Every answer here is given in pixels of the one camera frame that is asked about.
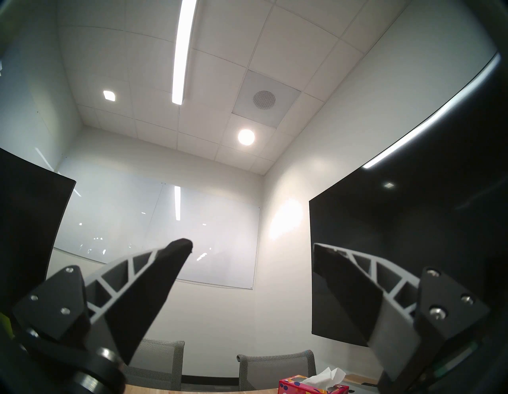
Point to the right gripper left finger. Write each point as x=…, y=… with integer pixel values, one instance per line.
x=131, y=302

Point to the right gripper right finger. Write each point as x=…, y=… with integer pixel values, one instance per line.
x=357, y=290

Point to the grey ribbed office chair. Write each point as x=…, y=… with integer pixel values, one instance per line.
x=158, y=361

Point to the glass whiteboard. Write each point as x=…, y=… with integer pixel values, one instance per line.
x=119, y=214

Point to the grey mesh office chair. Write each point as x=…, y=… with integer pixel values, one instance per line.
x=274, y=369

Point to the colourful red tissue box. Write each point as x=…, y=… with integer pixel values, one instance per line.
x=293, y=386

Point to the round ceiling light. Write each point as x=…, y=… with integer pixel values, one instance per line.
x=246, y=137

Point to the square ceiling light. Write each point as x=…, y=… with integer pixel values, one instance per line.
x=109, y=95

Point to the round ceiling speaker grille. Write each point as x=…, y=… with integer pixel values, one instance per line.
x=264, y=99

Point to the linear ceiling light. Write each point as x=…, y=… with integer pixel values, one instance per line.
x=180, y=51

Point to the black wall-mounted screen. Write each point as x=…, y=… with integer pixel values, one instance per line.
x=416, y=210

